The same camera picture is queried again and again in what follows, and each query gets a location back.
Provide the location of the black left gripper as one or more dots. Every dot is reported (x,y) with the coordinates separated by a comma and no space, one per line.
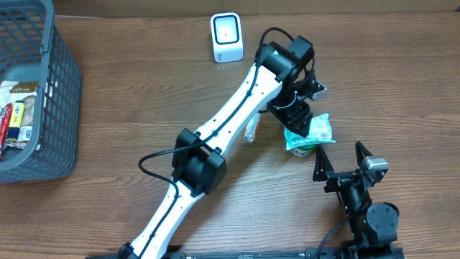
(293,113)

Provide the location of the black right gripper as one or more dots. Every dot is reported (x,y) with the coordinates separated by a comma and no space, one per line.
(323,168)

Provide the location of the teal white snack packet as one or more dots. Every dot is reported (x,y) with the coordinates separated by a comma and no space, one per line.
(320,132)

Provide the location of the orange white small packet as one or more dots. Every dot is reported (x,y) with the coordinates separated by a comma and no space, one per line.
(251,128)

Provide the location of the yellow black tube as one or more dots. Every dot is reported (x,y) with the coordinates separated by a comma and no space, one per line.
(16,121)

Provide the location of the beige snack bag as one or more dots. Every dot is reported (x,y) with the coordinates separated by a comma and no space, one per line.
(12,91)

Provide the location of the red snack bar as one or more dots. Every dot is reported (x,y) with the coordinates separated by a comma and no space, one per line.
(5,120)

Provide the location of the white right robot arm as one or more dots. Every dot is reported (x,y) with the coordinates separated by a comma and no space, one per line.
(373,225)

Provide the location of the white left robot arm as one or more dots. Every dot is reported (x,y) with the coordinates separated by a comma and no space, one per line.
(278,80)

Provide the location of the white barcode scanner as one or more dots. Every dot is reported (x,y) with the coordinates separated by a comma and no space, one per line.
(226,35)

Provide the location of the green lid jar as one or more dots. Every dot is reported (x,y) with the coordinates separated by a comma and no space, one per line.
(303,151)

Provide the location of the grey plastic mesh basket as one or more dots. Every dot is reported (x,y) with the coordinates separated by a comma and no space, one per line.
(33,50)

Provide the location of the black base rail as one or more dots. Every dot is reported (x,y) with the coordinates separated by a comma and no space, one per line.
(251,254)

